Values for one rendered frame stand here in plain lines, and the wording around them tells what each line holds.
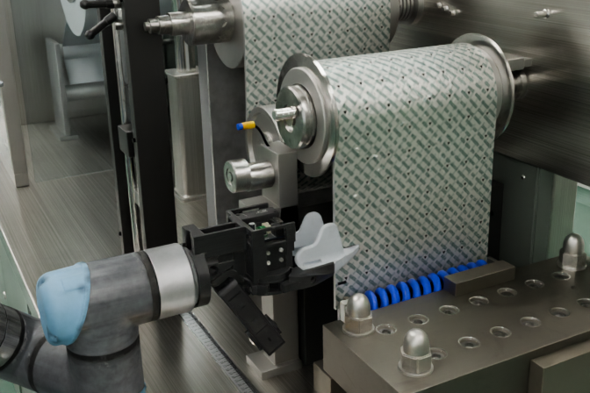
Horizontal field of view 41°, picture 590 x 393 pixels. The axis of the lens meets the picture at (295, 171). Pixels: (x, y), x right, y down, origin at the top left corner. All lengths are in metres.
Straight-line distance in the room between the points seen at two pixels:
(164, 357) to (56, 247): 0.46
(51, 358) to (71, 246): 0.63
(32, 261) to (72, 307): 0.68
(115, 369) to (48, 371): 0.09
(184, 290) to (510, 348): 0.35
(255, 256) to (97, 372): 0.20
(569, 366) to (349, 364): 0.24
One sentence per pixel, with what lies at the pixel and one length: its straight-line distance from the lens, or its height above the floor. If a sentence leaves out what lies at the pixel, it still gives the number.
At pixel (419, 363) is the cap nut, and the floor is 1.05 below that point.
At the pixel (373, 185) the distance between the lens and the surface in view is 0.93.
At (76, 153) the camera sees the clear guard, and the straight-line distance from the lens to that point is 1.87.
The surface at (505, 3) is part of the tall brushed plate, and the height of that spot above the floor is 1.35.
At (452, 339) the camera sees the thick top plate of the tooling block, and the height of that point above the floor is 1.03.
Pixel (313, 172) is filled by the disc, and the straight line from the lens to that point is 0.92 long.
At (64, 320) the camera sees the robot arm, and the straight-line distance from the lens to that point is 0.79.
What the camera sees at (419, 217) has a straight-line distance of 0.98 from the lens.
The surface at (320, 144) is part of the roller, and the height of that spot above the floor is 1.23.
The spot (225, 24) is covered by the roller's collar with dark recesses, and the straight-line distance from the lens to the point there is 1.10.
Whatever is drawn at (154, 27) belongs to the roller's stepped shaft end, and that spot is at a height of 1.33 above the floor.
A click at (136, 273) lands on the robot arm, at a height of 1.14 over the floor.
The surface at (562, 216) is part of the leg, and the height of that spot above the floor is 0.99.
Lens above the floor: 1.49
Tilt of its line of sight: 19 degrees down
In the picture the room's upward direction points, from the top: 1 degrees counter-clockwise
